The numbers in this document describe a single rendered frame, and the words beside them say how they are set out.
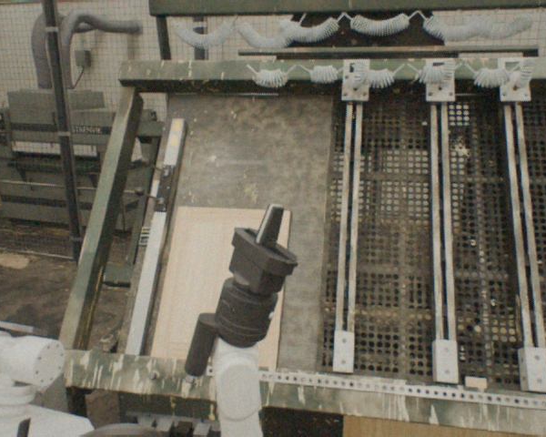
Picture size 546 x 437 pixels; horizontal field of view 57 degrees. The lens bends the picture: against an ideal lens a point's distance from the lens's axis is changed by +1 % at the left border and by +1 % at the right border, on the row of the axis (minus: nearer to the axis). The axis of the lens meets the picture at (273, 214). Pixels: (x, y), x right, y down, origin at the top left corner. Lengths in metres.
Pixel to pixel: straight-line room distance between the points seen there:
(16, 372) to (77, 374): 1.06
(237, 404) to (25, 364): 0.31
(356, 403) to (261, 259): 1.03
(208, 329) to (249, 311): 0.07
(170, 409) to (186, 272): 0.46
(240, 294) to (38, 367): 0.31
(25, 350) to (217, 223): 1.17
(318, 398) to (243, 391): 0.89
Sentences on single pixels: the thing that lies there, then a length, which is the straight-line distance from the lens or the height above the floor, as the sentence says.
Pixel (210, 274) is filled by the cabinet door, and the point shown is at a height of 1.13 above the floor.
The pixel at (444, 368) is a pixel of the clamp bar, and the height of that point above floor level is 0.96.
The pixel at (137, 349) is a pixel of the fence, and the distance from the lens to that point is 1.83.
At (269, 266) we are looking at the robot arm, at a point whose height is 1.57.
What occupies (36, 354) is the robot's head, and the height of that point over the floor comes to 1.44.
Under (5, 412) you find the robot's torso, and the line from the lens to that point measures 0.87.
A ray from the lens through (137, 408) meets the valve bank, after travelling 1.84.
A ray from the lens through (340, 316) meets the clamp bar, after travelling 1.68.
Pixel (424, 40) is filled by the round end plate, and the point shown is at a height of 1.98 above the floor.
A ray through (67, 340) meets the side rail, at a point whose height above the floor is 0.93.
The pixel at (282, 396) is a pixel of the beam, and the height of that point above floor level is 0.84.
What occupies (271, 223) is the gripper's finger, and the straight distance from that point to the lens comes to 0.72.
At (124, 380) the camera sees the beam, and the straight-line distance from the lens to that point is 1.82.
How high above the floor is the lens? 1.83
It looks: 16 degrees down
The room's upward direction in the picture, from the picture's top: straight up
